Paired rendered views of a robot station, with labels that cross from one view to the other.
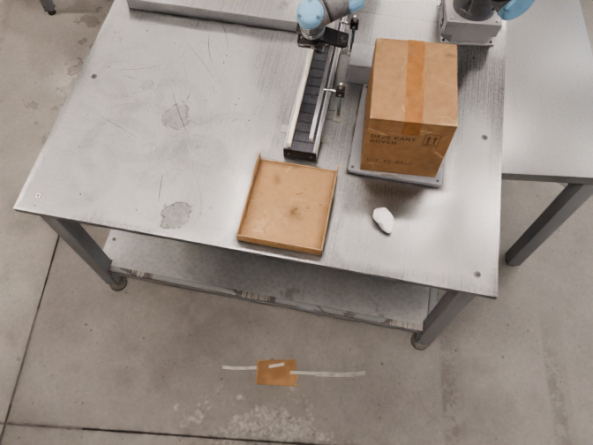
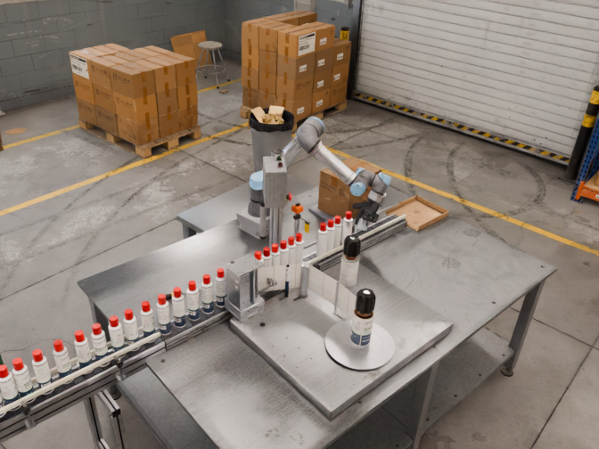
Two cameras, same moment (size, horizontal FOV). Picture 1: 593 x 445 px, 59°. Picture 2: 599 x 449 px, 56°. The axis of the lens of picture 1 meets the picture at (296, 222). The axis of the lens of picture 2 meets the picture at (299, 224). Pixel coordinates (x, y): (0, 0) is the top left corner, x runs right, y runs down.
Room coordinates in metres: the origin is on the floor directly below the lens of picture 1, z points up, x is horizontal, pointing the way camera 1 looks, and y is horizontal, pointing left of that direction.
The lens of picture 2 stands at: (3.70, 1.17, 2.63)
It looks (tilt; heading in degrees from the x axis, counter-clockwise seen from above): 32 degrees down; 215
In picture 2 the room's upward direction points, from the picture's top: 3 degrees clockwise
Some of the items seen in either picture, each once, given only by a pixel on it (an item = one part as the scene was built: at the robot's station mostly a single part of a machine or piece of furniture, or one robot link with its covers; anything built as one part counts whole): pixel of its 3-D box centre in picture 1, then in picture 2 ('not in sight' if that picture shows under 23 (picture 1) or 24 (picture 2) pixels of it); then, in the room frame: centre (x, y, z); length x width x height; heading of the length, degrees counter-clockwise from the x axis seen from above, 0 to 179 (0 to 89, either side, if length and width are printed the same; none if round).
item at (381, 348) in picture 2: not in sight; (359, 344); (2.04, 0.37, 0.89); 0.31 x 0.31 x 0.01
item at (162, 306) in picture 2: not in sight; (163, 314); (2.52, -0.35, 0.98); 0.05 x 0.05 x 0.20
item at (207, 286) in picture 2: not in sight; (207, 293); (2.30, -0.30, 0.98); 0.05 x 0.05 x 0.20
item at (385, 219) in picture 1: (384, 219); not in sight; (0.71, -0.27, 0.85); 0.08 x 0.07 x 0.04; 175
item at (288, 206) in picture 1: (288, 201); (417, 212); (0.78, 0.02, 0.85); 0.30 x 0.26 x 0.04; 168
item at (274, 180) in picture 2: not in sight; (274, 182); (1.84, -0.29, 1.38); 0.17 x 0.10 x 0.19; 43
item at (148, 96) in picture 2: not in sight; (135, 95); (-0.14, -3.83, 0.45); 1.20 x 0.84 x 0.89; 87
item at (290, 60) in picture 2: not in sight; (296, 69); (-1.87, -2.89, 0.57); 1.20 x 0.85 x 1.14; 178
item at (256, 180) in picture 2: not in sight; (260, 185); (1.51, -0.65, 1.10); 0.13 x 0.12 x 0.14; 17
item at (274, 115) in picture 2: not in sight; (271, 124); (-0.41, -2.11, 0.50); 0.42 x 0.41 x 0.28; 176
